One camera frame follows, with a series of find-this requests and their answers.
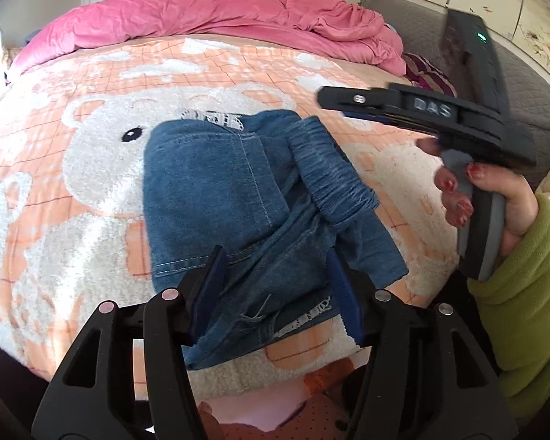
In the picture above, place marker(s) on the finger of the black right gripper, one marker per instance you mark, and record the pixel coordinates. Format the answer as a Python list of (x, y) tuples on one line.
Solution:
[(336, 98), (397, 118)]

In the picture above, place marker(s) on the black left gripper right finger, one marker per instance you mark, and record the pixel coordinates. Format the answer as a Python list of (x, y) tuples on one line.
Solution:
[(426, 376)]

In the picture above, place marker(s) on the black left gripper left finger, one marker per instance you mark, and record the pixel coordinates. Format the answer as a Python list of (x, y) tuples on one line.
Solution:
[(124, 377)]

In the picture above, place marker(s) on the blue denim pants lace hem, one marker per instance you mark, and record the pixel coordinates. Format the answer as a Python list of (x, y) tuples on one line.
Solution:
[(276, 192)]

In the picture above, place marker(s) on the green right sleeve forearm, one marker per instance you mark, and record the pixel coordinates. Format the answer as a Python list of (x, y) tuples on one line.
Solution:
[(514, 308)]

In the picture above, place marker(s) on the right hand red nails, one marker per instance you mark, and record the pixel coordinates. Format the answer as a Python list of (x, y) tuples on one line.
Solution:
[(522, 207)]

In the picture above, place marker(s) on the left hand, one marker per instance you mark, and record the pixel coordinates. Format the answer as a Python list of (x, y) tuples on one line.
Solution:
[(212, 427)]

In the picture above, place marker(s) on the purple striped pillow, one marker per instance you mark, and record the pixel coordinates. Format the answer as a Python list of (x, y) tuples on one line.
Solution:
[(421, 73)]

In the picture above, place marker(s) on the grey quilted headboard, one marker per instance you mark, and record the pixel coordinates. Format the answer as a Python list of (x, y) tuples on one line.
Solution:
[(421, 31)]

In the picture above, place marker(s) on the pink duvet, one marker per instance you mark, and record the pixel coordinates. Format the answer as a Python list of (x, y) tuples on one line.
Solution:
[(330, 28)]

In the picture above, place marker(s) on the orange white bear blanket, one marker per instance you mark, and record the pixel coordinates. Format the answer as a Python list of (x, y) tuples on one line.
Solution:
[(72, 137)]

